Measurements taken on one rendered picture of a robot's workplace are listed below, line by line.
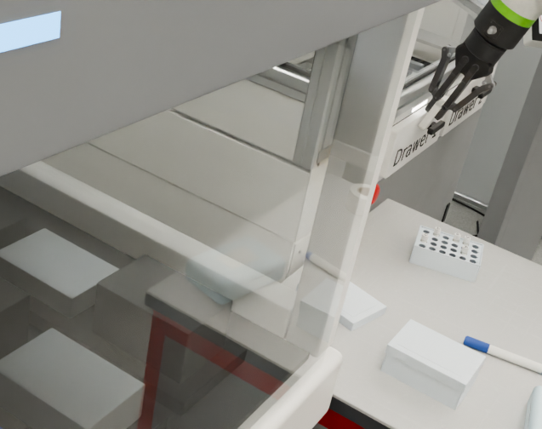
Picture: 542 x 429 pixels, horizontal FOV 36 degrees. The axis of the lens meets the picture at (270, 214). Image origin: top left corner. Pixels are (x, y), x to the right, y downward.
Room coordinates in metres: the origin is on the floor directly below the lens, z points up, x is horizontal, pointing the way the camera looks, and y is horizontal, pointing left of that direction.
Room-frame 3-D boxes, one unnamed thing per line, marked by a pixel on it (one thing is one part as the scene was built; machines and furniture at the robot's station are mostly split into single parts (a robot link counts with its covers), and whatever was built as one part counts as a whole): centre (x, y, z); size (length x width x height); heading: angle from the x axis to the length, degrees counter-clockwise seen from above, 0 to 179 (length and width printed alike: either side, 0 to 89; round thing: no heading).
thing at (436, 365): (1.02, -0.28, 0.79); 0.13 x 0.09 x 0.05; 63
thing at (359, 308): (1.17, -0.14, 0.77); 0.13 x 0.09 x 0.02; 50
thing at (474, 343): (1.11, -0.42, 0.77); 0.14 x 0.02 x 0.02; 74
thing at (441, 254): (1.37, -0.34, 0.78); 0.12 x 0.08 x 0.04; 79
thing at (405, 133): (1.68, -0.27, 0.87); 0.29 x 0.02 x 0.11; 154
